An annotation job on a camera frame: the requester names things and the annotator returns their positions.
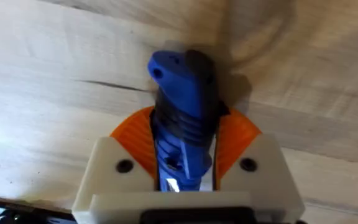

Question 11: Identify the right gripper white and orange left finger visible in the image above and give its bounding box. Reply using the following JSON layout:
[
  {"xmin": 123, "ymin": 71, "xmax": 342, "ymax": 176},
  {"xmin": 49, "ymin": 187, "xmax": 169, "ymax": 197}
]
[{"xmin": 71, "ymin": 105, "xmax": 158, "ymax": 224}]

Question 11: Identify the right gripper white and orange right finger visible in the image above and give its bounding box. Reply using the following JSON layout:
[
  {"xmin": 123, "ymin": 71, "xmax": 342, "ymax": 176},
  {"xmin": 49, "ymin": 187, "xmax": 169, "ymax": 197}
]
[{"xmin": 214, "ymin": 106, "xmax": 305, "ymax": 224}]

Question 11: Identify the blue electric screwdriver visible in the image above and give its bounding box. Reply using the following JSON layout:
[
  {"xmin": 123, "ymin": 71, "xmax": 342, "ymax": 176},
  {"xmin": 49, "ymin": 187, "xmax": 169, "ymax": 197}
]
[{"xmin": 147, "ymin": 49, "xmax": 220, "ymax": 192}]

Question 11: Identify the black rail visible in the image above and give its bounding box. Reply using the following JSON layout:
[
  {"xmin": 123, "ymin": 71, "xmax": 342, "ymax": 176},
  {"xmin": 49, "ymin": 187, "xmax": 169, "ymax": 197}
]
[{"xmin": 0, "ymin": 194, "xmax": 77, "ymax": 224}]

